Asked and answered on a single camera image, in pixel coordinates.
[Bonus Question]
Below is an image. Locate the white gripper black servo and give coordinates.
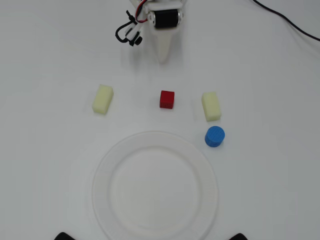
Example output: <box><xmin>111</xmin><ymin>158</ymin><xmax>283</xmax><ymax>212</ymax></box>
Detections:
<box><xmin>146</xmin><ymin>0</ymin><xmax>185</xmax><ymax>65</ymax></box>

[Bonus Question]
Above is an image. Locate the red cube block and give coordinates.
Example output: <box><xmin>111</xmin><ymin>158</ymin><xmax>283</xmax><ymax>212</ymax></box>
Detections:
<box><xmin>159</xmin><ymin>90</ymin><xmax>176</xmax><ymax>110</ymax></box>

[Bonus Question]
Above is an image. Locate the cream foam block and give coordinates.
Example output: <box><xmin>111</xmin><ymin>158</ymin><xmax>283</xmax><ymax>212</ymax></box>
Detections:
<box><xmin>91</xmin><ymin>83</ymin><xmax>115</xmax><ymax>114</ymax></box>
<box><xmin>201</xmin><ymin>91</ymin><xmax>223</xmax><ymax>123</ymax></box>

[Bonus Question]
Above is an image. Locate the blue cylinder block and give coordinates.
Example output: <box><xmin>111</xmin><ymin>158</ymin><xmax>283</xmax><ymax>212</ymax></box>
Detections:
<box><xmin>204</xmin><ymin>125</ymin><xmax>226</xmax><ymax>149</ymax></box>

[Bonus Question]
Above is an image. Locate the white paper plate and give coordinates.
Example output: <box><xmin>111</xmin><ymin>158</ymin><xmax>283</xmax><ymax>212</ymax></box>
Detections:
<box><xmin>91</xmin><ymin>130</ymin><xmax>219</xmax><ymax>240</ymax></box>

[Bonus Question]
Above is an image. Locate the small white wrist camera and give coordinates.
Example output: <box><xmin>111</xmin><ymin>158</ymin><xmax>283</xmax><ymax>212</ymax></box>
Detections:
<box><xmin>124</xmin><ymin>21</ymin><xmax>144</xmax><ymax>47</ymax></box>

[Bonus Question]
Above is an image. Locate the red white servo wire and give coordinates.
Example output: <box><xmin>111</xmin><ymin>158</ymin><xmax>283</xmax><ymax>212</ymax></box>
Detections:
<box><xmin>134</xmin><ymin>0</ymin><xmax>150</xmax><ymax>25</ymax></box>

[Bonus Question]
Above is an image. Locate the black camera cable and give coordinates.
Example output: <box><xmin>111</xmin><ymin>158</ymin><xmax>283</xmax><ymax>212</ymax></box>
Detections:
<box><xmin>114</xmin><ymin>9</ymin><xmax>138</xmax><ymax>44</ymax></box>

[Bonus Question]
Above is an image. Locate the thin black table cable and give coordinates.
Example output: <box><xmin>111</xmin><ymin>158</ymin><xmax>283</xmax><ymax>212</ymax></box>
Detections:
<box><xmin>251</xmin><ymin>0</ymin><xmax>320</xmax><ymax>42</ymax></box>

